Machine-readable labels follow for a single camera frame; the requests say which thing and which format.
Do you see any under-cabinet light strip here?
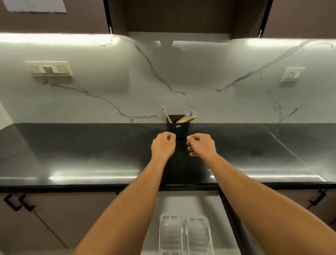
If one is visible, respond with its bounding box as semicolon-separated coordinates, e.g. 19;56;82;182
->
0;33;120;46

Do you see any person's right forearm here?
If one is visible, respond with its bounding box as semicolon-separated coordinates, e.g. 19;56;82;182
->
207;152;336;255

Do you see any black cabinet handle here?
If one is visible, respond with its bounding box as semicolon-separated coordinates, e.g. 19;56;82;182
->
309;189;328;208
3;194;23;212
18;194;36;212

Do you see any cream wall power socket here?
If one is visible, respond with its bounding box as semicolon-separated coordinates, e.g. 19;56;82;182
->
281;67;305;83

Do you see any person's left hand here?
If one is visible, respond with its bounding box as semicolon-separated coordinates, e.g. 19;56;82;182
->
151;132;176;161

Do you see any cream wall switch panel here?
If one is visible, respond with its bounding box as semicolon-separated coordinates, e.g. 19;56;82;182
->
25;61;73;78

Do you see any white paper sheet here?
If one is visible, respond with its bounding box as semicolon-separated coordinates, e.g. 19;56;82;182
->
2;0;67;13

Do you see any brown recessed upper cabinet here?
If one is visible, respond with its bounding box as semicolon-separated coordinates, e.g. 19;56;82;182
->
104;0;273;40

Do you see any bundle of wooden chopsticks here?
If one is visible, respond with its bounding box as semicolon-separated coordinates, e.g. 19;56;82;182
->
175;109;198;123

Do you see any person's left forearm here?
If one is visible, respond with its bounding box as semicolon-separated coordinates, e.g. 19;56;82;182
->
73;154;173;255

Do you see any white plastic cutlery tray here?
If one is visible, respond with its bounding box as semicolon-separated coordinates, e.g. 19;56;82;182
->
159;213;216;255

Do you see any brown lower cabinet door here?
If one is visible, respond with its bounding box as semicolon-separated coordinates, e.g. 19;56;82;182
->
273;189;336;234
0;192;119;255

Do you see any open white drawer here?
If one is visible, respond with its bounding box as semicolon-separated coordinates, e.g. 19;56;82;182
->
141;190;243;255

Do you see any person's right hand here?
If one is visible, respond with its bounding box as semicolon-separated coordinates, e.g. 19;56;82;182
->
186;133;218;161

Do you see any black utensil holder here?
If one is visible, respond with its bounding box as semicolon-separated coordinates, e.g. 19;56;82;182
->
166;115;190;139

